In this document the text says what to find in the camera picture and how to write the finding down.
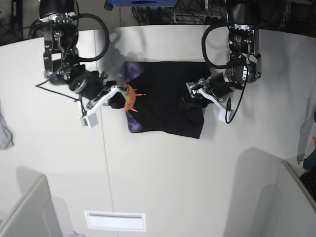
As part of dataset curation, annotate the coiled black cable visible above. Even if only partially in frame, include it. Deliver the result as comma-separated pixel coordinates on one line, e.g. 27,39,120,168
28,19,46,39

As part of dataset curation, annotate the blue box behind table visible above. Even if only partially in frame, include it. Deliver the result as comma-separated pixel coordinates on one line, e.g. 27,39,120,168
109,0,178,7

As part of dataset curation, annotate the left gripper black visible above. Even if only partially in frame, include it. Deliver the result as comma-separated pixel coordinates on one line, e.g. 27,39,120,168
182,70,243,123

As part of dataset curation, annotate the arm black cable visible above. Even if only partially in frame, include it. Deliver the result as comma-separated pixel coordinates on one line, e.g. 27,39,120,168
201,23,250,124
71,13,111,62

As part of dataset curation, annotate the grey left partition panel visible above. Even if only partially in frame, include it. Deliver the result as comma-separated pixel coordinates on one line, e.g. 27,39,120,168
0,175,63,237

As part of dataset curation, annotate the grey partition panel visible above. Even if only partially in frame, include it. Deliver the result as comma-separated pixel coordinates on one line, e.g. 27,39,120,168
0,175,63,237
275,161,316,237

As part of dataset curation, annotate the grey cloth at left edge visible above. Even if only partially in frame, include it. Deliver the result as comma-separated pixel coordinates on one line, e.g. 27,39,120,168
0,111,14,151

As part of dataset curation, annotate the black printed T-shirt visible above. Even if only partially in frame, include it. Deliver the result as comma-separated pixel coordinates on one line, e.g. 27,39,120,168
123,61,211,139

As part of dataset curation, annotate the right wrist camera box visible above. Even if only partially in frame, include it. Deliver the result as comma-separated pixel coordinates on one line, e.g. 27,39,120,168
79,114,98,128

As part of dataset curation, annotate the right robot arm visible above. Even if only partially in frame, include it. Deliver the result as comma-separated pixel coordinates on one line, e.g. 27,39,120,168
39,0,128,116

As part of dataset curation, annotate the grey strap at right edge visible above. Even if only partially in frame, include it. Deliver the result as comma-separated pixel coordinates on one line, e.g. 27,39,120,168
296,98,314,165

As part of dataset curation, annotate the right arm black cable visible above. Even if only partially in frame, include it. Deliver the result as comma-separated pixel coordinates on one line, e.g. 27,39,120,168
71,13,111,62

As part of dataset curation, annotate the black keyboard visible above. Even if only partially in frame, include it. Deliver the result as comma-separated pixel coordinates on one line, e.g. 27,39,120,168
300,169,316,200

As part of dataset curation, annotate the grey right partition panel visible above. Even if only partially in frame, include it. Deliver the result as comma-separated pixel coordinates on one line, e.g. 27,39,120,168
275,161,316,237

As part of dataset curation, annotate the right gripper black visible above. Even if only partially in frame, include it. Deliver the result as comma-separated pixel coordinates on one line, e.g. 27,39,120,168
69,70,127,116

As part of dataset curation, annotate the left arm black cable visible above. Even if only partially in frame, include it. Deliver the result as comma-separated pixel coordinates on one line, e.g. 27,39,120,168
201,23,250,124

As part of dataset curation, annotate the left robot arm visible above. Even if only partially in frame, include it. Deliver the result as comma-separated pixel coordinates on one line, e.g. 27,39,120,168
183,0,262,124

